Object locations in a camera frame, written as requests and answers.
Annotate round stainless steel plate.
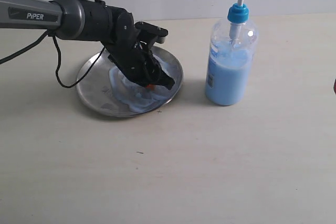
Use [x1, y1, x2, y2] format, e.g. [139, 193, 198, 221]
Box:
[76, 46, 183, 118]

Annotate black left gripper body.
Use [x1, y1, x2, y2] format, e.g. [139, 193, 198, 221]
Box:
[101, 28, 162, 87]

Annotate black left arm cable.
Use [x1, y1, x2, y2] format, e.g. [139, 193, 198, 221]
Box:
[0, 31, 107, 89]

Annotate pale blue soap swirls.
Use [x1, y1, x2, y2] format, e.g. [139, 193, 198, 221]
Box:
[108, 53, 183, 114]

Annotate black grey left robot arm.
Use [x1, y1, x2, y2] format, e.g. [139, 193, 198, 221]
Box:
[1, 0, 175, 90]

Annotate blue pump soap bottle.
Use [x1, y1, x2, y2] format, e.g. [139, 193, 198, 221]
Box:
[205, 0, 259, 106]

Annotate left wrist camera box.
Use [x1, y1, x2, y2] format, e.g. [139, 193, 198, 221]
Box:
[134, 21, 169, 44]

